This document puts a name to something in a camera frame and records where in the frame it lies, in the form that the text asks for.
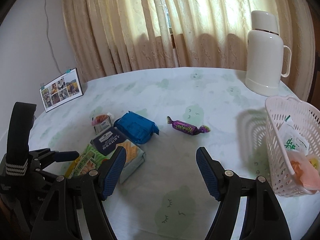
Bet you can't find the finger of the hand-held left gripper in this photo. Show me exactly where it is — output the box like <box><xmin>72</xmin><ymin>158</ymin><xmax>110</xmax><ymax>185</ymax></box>
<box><xmin>29</xmin><ymin>149</ymin><xmax>80</xmax><ymax>171</ymax></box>
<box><xmin>35</xmin><ymin>169</ymin><xmax>67</xmax><ymax>188</ymax></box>

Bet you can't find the small white blue-label packet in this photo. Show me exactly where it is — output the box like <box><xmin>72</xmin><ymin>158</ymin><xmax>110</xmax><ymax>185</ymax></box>
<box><xmin>94</xmin><ymin>120</ymin><xmax>113</xmax><ymax>134</ymax></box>

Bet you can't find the orange packet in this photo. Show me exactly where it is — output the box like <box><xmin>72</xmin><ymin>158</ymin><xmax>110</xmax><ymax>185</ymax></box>
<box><xmin>290</xmin><ymin>152</ymin><xmax>318</xmax><ymax>188</ymax></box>

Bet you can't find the pink plastic basket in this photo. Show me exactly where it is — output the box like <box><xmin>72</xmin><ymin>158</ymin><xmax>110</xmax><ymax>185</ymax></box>
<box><xmin>264</xmin><ymin>95</ymin><xmax>320</xmax><ymax>197</ymax></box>

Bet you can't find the navy packet with white print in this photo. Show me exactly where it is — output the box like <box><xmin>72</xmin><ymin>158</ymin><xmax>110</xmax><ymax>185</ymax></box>
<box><xmin>92</xmin><ymin>127</ymin><xmax>125</xmax><ymax>156</ymax></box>

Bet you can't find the yellow jelly cup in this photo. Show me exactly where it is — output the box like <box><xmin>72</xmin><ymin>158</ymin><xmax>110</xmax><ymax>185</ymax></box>
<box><xmin>307</xmin><ymin>154</ymin><xmax>320</xmax><ymax>173</ymax></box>

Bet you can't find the blue snack packet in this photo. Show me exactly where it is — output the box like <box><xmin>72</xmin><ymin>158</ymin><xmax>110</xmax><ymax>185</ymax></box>
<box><xmin>114</xmin><ymin>111</ymin><xmax>160</xmax><ymax>145</ymax></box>

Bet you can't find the pale teal cracker packet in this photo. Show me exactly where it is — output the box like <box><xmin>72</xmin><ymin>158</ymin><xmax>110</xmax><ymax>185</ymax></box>
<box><xmin>117</xmin><ymin>140</ymin><xmax>147</xmax><ymax>183</ymax></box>

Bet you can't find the purple wrapped candy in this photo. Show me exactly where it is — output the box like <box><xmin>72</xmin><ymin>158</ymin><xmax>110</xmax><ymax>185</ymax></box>
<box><xmin>167</xmin><ymin>116</ymin><xmax>211</xmax><ymax>136</ymax></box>

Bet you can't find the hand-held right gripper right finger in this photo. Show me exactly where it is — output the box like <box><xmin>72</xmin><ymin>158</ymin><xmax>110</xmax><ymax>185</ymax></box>
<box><xmin>196</xmin><ymin>147</ymin><xmax>293</xmax><ymax>240</ymax></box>

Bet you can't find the photo desk calendar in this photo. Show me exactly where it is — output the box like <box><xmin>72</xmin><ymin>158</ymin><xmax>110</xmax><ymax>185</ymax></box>
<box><xmin>39</xmin><ymin>67</ymin><xmax>83</xmax><ymax>112</ymax></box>

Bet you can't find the white thermos jug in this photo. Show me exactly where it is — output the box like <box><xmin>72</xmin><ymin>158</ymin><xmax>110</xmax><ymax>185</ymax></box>
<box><xmin>245</xmin><ymin>10</ymin><xmax>292</xmax><ymax>96</ymax></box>

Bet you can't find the white packet with green print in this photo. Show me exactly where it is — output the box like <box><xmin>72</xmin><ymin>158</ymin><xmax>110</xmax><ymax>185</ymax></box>
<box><xmin>279</xmin><ymin>115</ymin><xmax>310</xmax><ymax>153</ymax></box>

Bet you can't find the wall cable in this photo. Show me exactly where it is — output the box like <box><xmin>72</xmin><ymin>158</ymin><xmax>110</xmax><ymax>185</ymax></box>
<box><xmin>44</xmin><ymin>0</ymin><xmax>62</xmax><ymax>73</ymax></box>

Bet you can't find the orange snack in clear wrapper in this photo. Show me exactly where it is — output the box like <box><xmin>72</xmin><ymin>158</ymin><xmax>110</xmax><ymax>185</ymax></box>
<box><xmin>91</xmin><ymin>114</ymin><xmax>113</xmax><ymax>127</ymax></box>

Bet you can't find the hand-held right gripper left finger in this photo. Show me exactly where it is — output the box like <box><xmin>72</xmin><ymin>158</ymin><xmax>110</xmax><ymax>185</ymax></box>
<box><xmin>30</xmin><ymin>146</ymin><xmax>127</xmax><ymax>240</ymax></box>

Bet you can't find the green striped snack packet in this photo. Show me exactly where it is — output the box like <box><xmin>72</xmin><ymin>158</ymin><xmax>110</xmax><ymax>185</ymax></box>
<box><xmin>65</xmin><ymin>144</ymin><xmax>110</xmax><ymax>179</ymax></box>

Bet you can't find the beige curtain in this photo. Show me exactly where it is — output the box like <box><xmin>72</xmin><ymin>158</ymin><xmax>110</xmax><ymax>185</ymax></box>
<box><xmin>61</xmin><ymin>0</ymin><xmax>317</xmax><ymax>78</ymax></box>

